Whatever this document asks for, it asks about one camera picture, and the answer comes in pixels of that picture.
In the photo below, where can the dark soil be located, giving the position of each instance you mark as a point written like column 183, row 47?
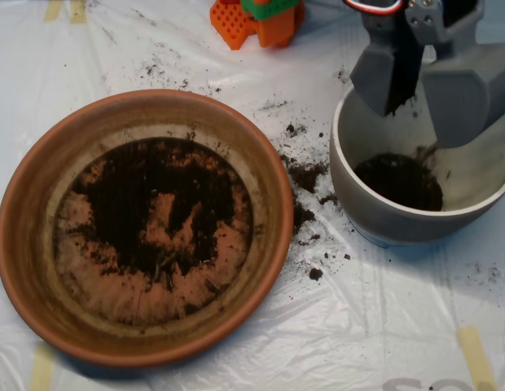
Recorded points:
column 399, row 183
column 114, row 203

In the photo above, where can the spilled soil pile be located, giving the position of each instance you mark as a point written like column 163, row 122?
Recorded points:
column 305, row 173

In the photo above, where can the terracotta saucer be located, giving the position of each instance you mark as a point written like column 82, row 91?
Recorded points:
column 146, row 354

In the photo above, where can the white ceramic pot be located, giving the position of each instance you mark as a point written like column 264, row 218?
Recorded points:
column 399, row 228

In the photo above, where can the beige masking tape strip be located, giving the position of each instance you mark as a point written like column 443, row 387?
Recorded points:
column 53, row 10
column 476, row 358
column 438, row 8
column 78, row 11
column 41, row 370

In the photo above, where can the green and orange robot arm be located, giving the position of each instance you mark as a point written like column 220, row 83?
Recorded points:
column 273, row 28

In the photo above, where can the grey gripper black servo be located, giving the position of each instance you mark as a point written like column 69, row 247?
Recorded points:
column 460, row 81

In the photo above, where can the clear plastic sheet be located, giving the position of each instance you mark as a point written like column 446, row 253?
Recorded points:
column 358, row 326

